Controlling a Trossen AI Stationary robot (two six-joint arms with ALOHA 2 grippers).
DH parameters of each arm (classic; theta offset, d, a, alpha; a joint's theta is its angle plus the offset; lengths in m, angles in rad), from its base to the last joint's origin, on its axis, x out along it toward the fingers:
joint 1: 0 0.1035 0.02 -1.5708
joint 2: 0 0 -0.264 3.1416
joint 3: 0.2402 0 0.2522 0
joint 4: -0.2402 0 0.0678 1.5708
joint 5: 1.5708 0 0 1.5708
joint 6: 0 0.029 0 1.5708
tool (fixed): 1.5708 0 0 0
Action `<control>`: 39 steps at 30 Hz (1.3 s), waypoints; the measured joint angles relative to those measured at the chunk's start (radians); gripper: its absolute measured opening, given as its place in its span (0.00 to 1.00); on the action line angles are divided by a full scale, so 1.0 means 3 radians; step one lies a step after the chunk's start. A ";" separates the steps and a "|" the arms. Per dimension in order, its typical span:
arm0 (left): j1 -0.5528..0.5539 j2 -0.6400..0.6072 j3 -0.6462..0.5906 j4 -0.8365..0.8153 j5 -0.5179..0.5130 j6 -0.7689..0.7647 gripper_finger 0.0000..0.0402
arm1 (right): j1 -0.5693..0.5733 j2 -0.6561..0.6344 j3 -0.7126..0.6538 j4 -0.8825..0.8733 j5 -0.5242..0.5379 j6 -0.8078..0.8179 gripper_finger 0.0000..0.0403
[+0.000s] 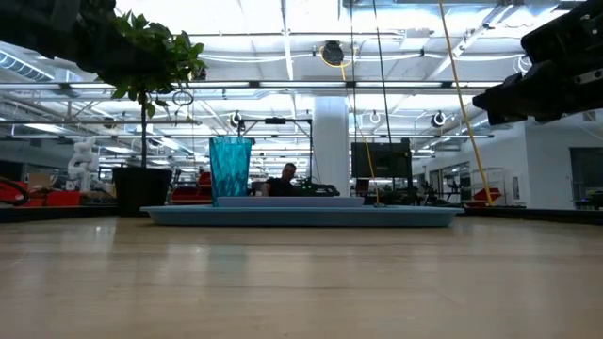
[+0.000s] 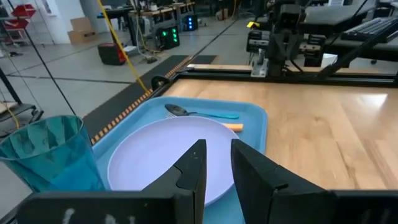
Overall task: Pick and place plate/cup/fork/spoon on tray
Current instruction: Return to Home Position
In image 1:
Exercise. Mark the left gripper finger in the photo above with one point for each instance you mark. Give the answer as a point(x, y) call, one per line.
point(108, 61)

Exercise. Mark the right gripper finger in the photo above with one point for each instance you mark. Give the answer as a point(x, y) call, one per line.
point(499, 103)

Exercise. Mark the teal faceted cup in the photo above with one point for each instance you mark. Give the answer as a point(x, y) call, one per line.
point(230, 169)

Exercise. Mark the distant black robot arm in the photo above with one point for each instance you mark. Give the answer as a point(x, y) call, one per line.
point(318, 189)

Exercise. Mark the blue plastic tray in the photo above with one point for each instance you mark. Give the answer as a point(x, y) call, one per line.
point(301, 216)

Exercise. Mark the green leafy plant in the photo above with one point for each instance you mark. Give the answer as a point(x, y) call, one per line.
point(155, 52)

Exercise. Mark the red chair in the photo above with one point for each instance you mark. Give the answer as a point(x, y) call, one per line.
point(487, 194)

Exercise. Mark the white robot figure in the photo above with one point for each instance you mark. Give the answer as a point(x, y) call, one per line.
point(84, 162)

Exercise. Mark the black plant pot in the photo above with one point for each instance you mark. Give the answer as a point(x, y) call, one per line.
point(141, 190)

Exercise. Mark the red crate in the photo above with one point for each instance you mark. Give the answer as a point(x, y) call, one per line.
point(62, 198)

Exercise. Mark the white pillar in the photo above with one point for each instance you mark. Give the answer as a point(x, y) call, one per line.
point(331, 146)

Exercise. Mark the person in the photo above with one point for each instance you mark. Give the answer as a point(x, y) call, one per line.
point(282, 183)

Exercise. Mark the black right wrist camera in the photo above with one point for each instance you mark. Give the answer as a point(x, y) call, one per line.
point(570, 37)

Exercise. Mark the black wall screen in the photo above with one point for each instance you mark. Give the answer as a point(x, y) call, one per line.
point(381, 160)

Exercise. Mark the black camera rig frame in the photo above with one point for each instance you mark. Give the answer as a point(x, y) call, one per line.
point(275, 121)

